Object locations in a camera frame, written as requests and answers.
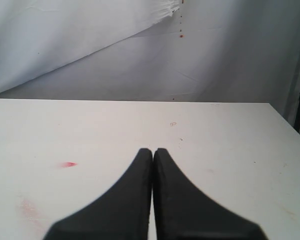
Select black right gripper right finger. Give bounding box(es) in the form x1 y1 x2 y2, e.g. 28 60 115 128
152 148 267 240

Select white backdrop cloth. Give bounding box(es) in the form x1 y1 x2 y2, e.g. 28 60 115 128
0 0 300 104

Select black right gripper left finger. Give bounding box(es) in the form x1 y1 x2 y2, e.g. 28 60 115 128
45 148 153 240

